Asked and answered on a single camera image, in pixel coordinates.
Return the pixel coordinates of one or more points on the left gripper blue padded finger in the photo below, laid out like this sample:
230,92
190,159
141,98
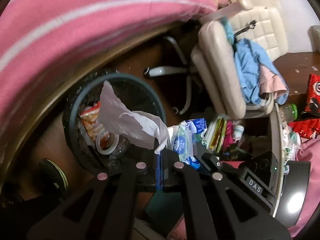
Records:
162,183
158,172

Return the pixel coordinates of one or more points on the white tissue paper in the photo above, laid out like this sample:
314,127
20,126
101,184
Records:
142,129

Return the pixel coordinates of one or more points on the blue white tissue pack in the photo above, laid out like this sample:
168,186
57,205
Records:
183,139

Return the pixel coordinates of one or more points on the white tape roll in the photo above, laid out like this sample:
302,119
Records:
106,142

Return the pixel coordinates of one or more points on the red plastic snack bag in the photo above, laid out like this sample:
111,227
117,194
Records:
89,119

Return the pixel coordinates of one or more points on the red snack bag on desk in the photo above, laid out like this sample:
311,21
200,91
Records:
307,127

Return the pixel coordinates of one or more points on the cream leather office chair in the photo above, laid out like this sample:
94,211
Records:
213,58

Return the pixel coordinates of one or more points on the black sneaker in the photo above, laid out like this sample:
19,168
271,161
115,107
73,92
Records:
51,178

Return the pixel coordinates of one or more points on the pink garment on chair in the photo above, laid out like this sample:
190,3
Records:
270,83

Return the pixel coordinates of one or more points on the blue garment on chair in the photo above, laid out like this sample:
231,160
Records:
248,56

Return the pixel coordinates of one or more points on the pink white striped bed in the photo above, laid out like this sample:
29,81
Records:
41,41

